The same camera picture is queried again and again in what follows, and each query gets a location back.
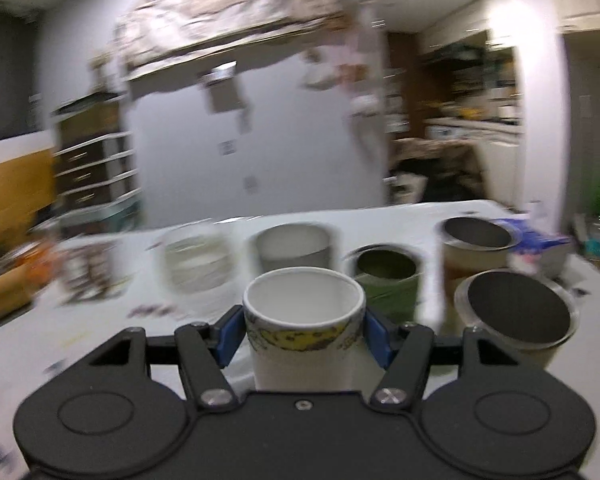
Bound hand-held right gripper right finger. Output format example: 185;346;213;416
364;306;514;405

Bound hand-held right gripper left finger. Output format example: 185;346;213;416
89;307;245;407

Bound white cup with yellow print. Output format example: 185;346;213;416
242;267;367;392

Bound green cup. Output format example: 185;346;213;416
345;245;424;326

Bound clear glass cup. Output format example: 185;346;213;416
157;225;238;311

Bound grey cup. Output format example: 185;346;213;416
252;223;337;275

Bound tan cup with steel rim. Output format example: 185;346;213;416
436;217;521;322

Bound steel cup with dark inside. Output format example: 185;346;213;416
454;269;580;371

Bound blue and white box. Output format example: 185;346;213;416
495;217;572;277

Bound orange packet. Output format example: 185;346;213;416
0;240;63;318

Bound drawer cabinet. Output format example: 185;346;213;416
50;92;143;231

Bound wooden board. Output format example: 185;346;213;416
0;132;58;241

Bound loft shelf with patterned cloth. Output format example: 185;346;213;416
112;0;361;103

